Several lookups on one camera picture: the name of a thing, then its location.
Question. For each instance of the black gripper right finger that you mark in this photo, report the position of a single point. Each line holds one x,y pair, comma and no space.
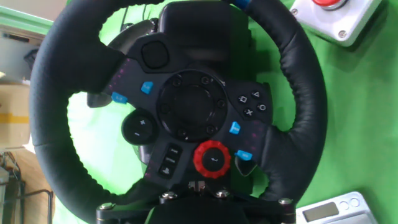
267,211

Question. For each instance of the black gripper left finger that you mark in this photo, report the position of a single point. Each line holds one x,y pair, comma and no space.
130,211

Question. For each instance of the black leather steering wheel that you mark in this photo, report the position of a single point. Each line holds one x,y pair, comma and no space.
311,93

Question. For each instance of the silver digital scale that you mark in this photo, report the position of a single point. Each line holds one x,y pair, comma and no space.
360,216

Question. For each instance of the green cloth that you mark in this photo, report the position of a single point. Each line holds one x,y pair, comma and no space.
357,124

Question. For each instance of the cardboard box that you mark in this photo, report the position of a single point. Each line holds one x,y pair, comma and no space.
14,102

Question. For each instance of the white box red button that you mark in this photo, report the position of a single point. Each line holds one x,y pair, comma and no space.
335,21

